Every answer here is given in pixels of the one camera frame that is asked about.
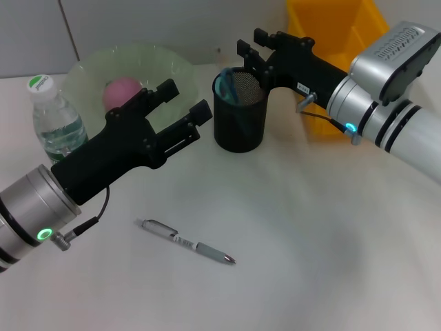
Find white grey ballpoint pen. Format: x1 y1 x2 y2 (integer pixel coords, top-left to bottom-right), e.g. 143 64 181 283
133 217 238 267

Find pink peach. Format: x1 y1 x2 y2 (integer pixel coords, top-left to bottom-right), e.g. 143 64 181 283
103 77 144 110

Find left gripper cable with connector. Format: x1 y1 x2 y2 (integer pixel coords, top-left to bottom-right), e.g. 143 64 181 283
50 185 112 252

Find yellow plastic storage bin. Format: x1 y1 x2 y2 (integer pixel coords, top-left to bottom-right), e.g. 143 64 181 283
285 0 392 139

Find black mesh pen holder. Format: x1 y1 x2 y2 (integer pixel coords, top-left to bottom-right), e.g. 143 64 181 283
212 66 269 154

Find green glass fruit plate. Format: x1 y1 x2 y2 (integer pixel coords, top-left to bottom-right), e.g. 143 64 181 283
64 41 200 136

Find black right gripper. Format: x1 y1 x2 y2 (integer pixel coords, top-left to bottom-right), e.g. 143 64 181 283
236 28 348 108

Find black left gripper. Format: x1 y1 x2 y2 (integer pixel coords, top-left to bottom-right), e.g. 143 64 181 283
50 77 214 207

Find blue capped scissors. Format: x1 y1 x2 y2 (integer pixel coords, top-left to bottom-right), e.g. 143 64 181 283
216 67 242 104

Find clear water bottle green label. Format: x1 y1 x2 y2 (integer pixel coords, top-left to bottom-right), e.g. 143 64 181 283
26 74 90 166

